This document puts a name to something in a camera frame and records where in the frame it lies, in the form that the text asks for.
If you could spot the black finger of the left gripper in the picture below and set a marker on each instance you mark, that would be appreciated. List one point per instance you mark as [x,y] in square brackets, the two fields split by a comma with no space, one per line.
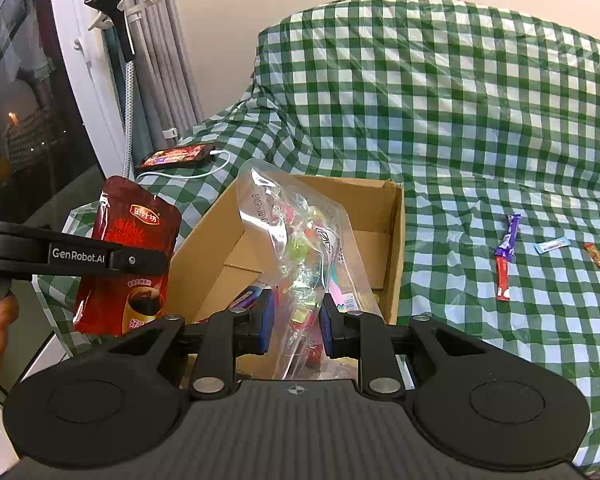
[26,252]

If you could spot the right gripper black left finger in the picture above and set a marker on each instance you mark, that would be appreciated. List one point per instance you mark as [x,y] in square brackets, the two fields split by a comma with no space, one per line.
[122,399]

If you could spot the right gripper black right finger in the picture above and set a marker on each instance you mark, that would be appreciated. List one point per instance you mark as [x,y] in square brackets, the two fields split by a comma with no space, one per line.
[480,404]

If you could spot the dark red drink pouch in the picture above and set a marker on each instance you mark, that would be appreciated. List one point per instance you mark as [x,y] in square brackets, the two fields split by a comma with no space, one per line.
[144,227]

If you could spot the red white snack stick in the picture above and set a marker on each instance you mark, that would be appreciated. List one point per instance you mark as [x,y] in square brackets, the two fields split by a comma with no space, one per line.
[502,288]

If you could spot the light blue snack stick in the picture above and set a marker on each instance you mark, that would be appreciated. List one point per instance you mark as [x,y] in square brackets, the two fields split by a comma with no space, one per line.
[550,245]

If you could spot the purple chocolate bar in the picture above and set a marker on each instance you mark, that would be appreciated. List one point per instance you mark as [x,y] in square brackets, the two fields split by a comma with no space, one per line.
[506,249]

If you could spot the clear bag of candies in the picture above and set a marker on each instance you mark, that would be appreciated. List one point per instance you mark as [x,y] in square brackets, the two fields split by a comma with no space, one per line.
[306,248]

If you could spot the purple white snack tube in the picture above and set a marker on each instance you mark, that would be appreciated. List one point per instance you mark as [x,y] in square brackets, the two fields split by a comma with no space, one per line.
[246,299]

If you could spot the brown cardboard box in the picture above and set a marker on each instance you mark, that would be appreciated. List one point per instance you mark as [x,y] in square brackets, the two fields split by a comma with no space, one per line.
[216,262]

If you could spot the small orange brown candy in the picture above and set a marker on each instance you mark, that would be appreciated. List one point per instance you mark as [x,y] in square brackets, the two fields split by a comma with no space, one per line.
[593,252]

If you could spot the black smartphone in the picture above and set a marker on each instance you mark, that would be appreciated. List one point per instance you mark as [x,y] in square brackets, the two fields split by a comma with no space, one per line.
[182,156]

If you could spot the black garment steamer head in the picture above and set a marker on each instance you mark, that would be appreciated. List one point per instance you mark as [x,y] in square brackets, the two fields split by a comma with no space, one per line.
[114,11]

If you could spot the green checkered sofa cover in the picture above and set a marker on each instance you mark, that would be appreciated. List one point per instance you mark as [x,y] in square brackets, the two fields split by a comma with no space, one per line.
[479,113]

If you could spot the white window frame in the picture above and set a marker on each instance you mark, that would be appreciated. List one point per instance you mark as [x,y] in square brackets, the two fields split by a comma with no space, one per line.
[79,29]

